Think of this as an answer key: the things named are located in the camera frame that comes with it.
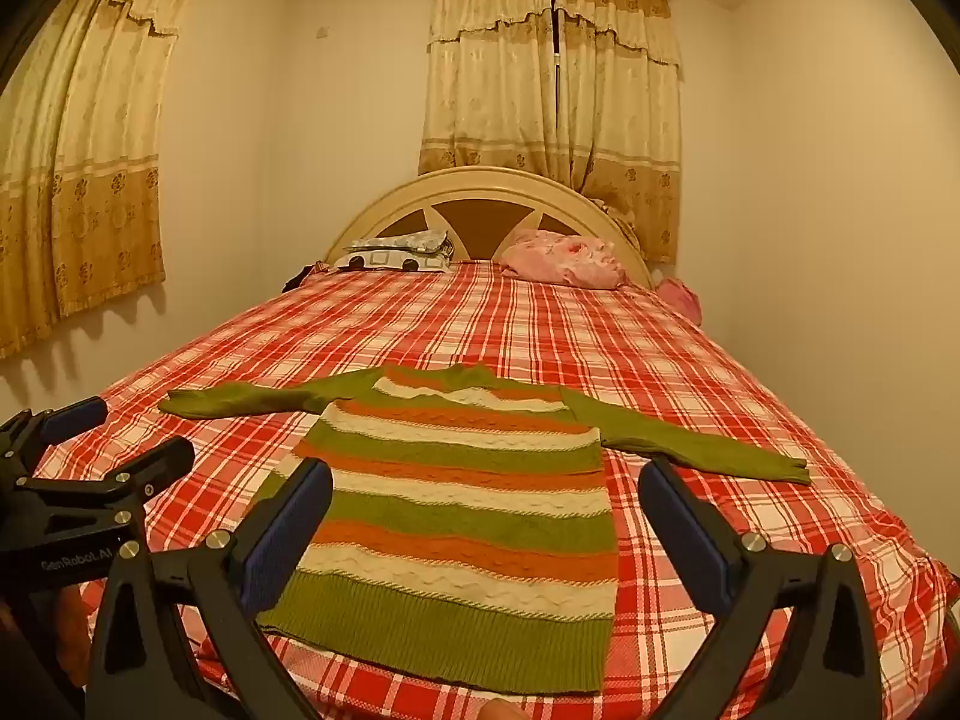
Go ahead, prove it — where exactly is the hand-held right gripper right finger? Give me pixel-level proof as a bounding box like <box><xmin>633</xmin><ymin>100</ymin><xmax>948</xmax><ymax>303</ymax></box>
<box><xmin>637</xmin><ymin>456</ymin><xmax>884</xmax><ymax>720</ymax></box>

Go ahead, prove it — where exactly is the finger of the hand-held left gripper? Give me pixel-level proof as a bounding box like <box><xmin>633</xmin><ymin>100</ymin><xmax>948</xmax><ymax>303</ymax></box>
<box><xmin>13</xmin><ymin>436</ymin><xmax>196</xmax><ymax>518</ymax></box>
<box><xmin>0</xmin><ymin>396</ymin><xmax>108</xmax><ymax>470</ymax></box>

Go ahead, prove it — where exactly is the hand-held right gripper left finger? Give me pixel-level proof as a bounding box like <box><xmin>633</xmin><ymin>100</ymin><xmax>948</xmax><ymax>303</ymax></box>
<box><xmin>84</xmin><ymin>457</ymin><xmax>335</xmax><ymax>720</ymax></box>

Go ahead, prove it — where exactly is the green orange striped knit sweater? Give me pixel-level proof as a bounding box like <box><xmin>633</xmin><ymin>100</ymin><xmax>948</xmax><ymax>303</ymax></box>
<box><xmin>157</xmin><ymin>361</ymin><xmax>812</xmax><ymax>695</ymax></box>

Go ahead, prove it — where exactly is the pink cloth beside bed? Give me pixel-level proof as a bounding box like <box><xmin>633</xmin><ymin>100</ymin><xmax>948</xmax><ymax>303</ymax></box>
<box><xmin>656</xmin><ymin>276</ymin><xmax>704</xmax><ymax>327</ymax></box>

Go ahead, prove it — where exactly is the dark cloth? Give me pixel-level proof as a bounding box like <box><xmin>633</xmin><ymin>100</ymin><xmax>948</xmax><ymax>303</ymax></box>
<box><xmin>283</xmin><ymin>261</ymin><xmax>331</xmax><ymax>293</ymax></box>

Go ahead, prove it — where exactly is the wide beige floral curtain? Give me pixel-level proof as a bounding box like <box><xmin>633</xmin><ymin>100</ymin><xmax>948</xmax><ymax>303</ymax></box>
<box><xmin>0</xmin><ymin>0</ymin><xmax>203</xmax><ymax>361</ymax></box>

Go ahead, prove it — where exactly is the red plaid bedsheet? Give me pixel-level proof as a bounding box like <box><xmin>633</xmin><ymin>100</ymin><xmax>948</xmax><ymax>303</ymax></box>
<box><xmin>34</xmin><ymin>259</ymin><xmax>960</xmax><ymax>720</ymax></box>

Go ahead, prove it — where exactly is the grey white printed pillow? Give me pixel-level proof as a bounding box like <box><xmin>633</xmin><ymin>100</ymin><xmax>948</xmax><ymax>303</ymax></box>
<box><xmin>330</xmin><ymin>229</ymin><xmax>456</xmax><ymax>272</ymax></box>

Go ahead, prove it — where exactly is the pink pillow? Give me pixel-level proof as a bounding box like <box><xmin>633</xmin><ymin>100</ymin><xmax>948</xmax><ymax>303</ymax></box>
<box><xmin>499</xmin><ymin>229</ymin><xmax>629</xmax><ymax>291</ymax></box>

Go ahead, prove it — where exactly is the cream wooden headboard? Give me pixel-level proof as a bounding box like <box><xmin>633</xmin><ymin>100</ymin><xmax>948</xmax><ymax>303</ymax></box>
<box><xmin>322</xmin><ymin>166</ymin><xmax>653</xmax><ymax>290</ymax></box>

